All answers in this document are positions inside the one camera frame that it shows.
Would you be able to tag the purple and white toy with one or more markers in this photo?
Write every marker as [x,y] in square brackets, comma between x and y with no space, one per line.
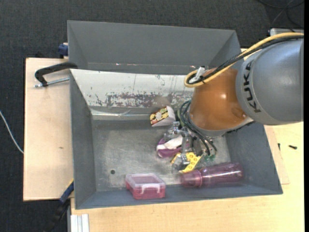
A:
[166,150]

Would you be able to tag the grey metal bin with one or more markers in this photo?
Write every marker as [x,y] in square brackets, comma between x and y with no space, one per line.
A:
[125,149]

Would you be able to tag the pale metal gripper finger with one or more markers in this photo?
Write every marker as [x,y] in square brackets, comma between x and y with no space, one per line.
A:
[176,127]
[183,159]

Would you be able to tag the yellow toy building block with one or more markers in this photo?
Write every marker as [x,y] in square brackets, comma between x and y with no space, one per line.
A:
[194,161]

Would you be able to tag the red box with clear lid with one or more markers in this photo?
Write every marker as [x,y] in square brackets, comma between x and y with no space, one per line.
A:
[144,186]

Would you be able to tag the white box with colourful print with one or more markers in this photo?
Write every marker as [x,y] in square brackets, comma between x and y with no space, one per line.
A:
[164,117]

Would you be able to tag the pink clear plastic bottle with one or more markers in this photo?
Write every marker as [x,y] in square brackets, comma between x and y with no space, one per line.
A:
[214,175]

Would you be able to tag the small black screw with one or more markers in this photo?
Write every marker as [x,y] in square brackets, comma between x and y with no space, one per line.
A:
[293,147]

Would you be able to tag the pale wood board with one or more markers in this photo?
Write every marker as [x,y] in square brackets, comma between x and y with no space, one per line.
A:
[48,129]

